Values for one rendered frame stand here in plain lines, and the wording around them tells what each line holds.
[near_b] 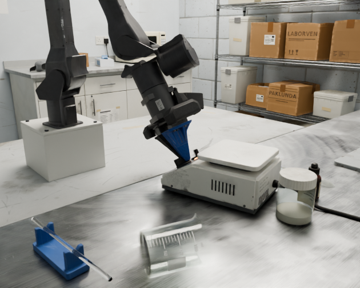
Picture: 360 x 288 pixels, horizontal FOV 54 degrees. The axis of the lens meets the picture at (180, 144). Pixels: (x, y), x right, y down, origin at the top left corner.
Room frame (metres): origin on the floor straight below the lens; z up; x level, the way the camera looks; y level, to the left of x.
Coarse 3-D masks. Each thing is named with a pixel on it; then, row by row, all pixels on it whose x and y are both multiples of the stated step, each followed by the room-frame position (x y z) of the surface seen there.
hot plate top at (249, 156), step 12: (216, 144) 0.66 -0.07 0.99; (228, 144) 0.66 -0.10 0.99; (240, 144) 0.66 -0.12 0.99; (252, 144) 0.66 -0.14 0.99; (204, 156) 0.59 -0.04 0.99; (216, 156) 0.59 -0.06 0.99; (228, 156) 0.59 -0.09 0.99; (240, 156) 0.59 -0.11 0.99; (252, 156) 0.59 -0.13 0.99; (264, 156) 0.59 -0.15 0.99; (240, 168) 0.55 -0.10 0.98; (252, 168) 0.54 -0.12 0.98
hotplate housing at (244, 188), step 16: (272, 160) 0.62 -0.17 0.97; (176, 176) 0.62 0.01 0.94; (192, 176) 0.60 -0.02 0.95; (208, 176) 0.58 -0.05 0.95; (224, 176) 0.56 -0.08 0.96; (240, 176) 0.55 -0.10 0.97; (256, 176) 0.54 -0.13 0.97; (272, 176) 0.59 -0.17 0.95; (176, 192) 0.62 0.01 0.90; (192, 192) 0.60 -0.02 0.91; (208, 192) 0.58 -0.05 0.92; (224, 192) 0.56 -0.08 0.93; (240, 192) 0.55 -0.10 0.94; (256, 192) 0.54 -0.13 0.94; (272, 192) 0.61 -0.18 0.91; (240, 208) 0.55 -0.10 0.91; (256, 208) 0.53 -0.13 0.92
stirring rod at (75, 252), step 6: (36, 222) 0.46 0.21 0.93; (42, 228) 0.44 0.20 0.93; (48, 228) 0.44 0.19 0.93; (54, 234) 0.42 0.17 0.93; (60, 240) 0.41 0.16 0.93; (66, 246) 0.40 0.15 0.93; (72, 246) 0.40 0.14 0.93; (72, 252) 0.39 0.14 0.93; (78, 252) 0.38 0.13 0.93; (84, 258) 0.37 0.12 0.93; (90, 264) 0.36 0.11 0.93; (96, 270) 0.35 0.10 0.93; (102, 270) 0.35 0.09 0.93; (102, 276) 0.34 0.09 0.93; (108, 276) 0.34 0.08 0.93
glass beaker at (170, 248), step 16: (176, 224) 0.41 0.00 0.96; (192, 224) 0.40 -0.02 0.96; (144, 240) 0.37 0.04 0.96; (160, 240) 0.38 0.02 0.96; (176, 240) 0.38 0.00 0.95; (192, 240) 0.38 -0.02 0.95; (208, 240) 0.39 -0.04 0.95; (144, 256) 0.36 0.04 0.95; (160, 256) 0.36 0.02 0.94; (176, 256) 0.37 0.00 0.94; (192, 256) 0.37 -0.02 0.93; (208, 256) 0.38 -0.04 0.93; (160, 272) 0.36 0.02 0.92
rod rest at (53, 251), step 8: (48, 224) 0.45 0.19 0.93; (40, 232) 0.44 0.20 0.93; (40, 240) 0.44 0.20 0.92; (48, 240) 0.44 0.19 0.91; (56, 240) 0.45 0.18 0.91; (40, 248) 0.43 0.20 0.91; (48, 248) 0.43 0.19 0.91; (56, 248) 0.43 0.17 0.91; (64, 248) 0.43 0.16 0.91; (80, 248) 0.39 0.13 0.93; (48, 256) 0.41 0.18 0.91; (56, 256) 0.41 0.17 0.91; (64, 256) 0.38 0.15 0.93; (72, 256) 0.38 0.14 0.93; (56, 264) 0.39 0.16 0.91; (64, 264) 0.39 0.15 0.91; (72, 264) 0.38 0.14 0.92; (80, 264) 0.39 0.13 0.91; (64, 272) 0.38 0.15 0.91; (72, 272) 0.38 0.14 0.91; (80, 272) 0.38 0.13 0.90
